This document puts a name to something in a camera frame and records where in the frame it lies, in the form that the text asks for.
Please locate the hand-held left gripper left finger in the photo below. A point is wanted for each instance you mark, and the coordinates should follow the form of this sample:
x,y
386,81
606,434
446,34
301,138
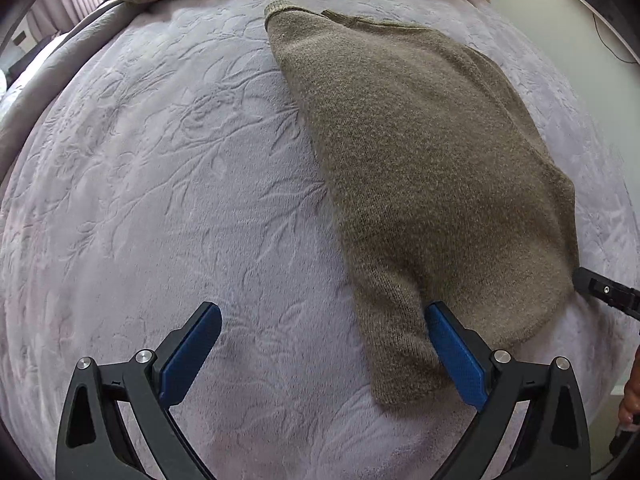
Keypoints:
x,y
192,350

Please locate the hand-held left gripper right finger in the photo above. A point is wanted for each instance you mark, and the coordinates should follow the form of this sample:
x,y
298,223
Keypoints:
x,y
455,355

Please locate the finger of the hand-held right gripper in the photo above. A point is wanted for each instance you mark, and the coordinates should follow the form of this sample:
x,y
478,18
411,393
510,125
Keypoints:
x,y
607,292

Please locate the brown knit sweater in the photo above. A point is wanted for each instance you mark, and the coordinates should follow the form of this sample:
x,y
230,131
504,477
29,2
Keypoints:
x,y
425,160

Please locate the person's right hand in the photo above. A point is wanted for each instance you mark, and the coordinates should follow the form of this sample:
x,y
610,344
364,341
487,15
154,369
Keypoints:
x,y
631,400

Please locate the lavender embossed blanket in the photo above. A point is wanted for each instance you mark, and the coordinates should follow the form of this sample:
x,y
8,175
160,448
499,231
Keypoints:
x,y
150,185

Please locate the grey duvet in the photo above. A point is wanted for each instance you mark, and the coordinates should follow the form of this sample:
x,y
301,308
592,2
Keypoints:
x,y
50,75

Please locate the grey curtain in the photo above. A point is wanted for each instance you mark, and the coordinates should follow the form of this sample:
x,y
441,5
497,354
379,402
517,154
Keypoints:
x,y
65,0

